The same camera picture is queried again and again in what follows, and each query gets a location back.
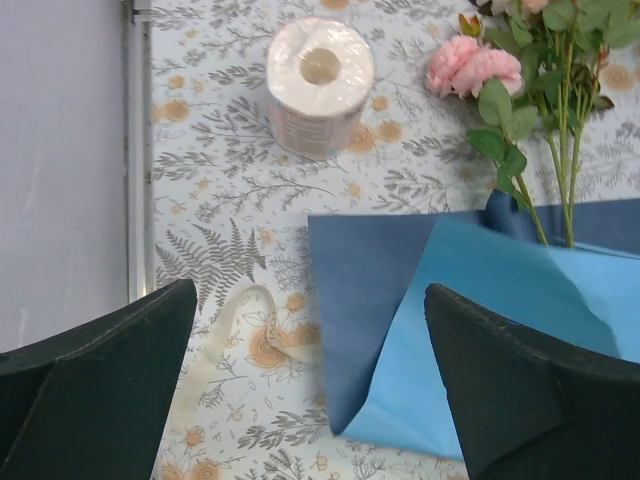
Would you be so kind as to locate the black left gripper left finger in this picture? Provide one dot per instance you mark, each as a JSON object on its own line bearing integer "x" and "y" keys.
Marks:
{"x": 92, "y": 402}

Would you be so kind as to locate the floral patterned tablecloth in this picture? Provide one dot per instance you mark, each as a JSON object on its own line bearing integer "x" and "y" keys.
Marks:
{"x": 231, "y": 206}

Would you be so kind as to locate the pink flower bouquet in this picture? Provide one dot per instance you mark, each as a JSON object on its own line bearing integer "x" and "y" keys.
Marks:
{"x": 539, "y": 71}

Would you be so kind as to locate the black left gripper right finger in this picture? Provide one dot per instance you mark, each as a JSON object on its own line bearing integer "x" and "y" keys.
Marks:
{"x": 526, "y": 405}

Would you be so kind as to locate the wrapped toilet paper roll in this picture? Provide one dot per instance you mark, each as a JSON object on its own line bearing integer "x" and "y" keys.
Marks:
{"x": 320, "y": 73}

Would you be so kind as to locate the aluminium frame rail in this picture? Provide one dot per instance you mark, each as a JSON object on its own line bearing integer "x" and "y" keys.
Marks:
{"x": 137, "y": 18}

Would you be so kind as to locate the cream fabric ribbon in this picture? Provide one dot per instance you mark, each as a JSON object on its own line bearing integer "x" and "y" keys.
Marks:
{"x": 245, "y": 330}

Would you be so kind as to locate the blue wrapping paper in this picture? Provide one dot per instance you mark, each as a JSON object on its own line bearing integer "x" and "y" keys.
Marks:
{"x": 383, "y": 385}

